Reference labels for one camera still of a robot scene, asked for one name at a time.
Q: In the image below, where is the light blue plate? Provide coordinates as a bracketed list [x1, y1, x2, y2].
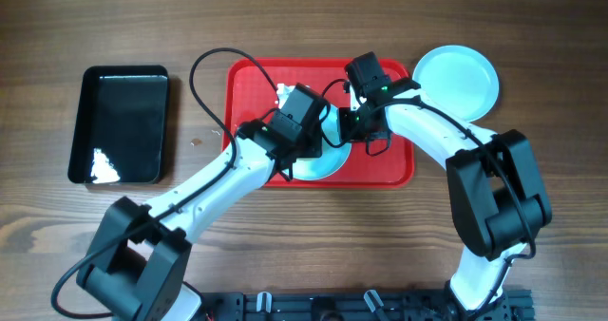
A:
[413, 45, 500, 122]
[293, 105, 352, 180]

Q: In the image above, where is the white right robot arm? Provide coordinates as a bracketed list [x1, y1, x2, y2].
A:
[341, 75, 552, 319]

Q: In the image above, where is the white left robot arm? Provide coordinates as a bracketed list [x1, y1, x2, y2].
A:
[75, 117, 322, 321]

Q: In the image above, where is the red plastic tray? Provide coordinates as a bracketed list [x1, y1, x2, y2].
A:
[224, 58, 415, 189]

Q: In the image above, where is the black water tray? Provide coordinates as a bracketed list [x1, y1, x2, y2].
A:
[67, 65, 170, 184]

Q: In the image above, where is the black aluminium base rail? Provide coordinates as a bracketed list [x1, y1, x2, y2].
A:
[189, 287, 536, 321]

